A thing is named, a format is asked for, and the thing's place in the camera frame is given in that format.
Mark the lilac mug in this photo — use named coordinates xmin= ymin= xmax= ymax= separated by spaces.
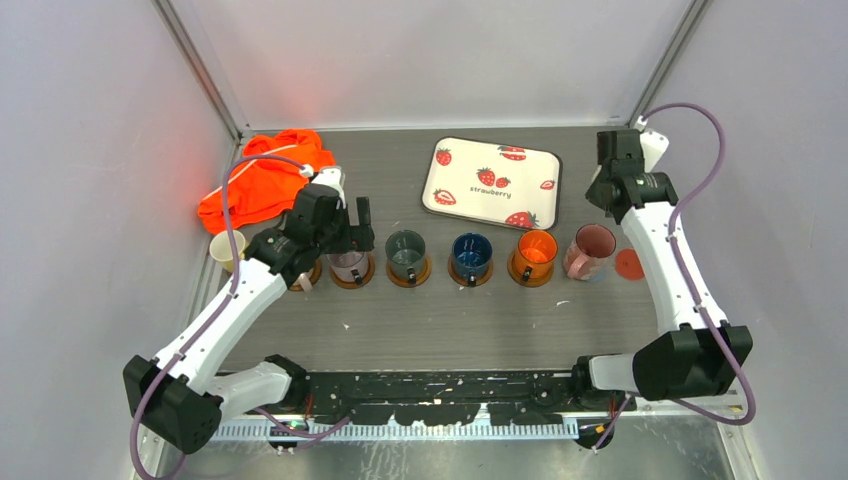
xmin=325 ymin=250 xmax=371 ymax=286

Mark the wooden coaster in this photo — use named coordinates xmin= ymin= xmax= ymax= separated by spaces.
xmin=507 ymin=253 xmax=554 ymax=288
xmin=386 ymin=255 xmax=433 ymax=288
xmin=448 ymin=257 xmax=494 ymax=288
xmin=288 ymin=259 xmax=322 ymax=292
xmin=329 ymin=255 xmax=377 ymax=291

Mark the dark green mug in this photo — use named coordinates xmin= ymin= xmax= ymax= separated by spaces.
xmin=385 ymin=230 xmax=426 ymax=286

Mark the white pink-handled mug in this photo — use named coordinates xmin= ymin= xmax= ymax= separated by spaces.
xmin=289 ymin=263 xmax=320 ymax=292

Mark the red coaster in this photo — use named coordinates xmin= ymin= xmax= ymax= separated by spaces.
xmin=614 ymin=248 xmax=645 ymax=281

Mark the pink speckled mug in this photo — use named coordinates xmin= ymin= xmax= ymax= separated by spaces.
xmin=563 ymin=224 xmax=617 ymax=281

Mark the cream yellow mug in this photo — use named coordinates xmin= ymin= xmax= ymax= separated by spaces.
xmin=208 ymin=230 xmax=247 ymax=273

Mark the dark blue mug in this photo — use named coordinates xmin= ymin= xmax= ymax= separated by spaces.
xmin=450 ymin=232 xmax=493 ymax=266

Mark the orange mug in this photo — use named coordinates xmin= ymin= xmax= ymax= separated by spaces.
xmin=513 ymin=230 xmax=559 ymax=278

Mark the blue coaster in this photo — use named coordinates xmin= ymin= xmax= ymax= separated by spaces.
xmin=588 ymin=271 xmax=607 ymax=283

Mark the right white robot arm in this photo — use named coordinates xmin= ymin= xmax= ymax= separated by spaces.
xmin=570 ymin=129 xmax=753 ymax=410

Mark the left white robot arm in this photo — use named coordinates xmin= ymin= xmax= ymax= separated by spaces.
xmin=123 ymin=183 xmax=375 ymax=454

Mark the orange cloth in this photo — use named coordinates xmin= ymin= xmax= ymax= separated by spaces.
xmin=226 ymin=129 xmax=336 ymax=229

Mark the white strawberry tray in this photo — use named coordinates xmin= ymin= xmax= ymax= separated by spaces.
xmin=421 ymin=137 xmax=563 ymax=230

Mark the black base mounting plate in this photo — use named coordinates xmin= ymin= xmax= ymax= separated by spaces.
xmin=263 ymin=370 xmax=625 ymax=426

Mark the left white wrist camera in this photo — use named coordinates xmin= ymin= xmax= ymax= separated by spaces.
xmin=299 ymin=165 xmax=346 ymax=203

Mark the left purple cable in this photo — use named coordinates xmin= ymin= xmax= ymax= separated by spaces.
xmin=129 ymin=155 xmax=352 ymax=480

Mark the aluminium front rail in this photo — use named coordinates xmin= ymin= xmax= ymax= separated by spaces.
xmin=212 ymin=418 xmax=579 ymax=442

